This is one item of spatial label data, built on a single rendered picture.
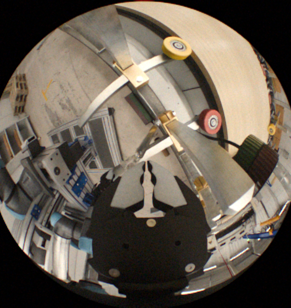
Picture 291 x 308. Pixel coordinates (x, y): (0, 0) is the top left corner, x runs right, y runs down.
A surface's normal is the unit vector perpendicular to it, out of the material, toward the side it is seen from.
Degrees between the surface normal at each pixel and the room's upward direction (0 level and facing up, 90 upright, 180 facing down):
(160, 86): 0
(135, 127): 0
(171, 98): 0
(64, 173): 90
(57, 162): 90
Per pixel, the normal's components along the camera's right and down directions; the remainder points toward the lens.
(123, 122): 0.01, 0.53
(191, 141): -0.58, -0.69
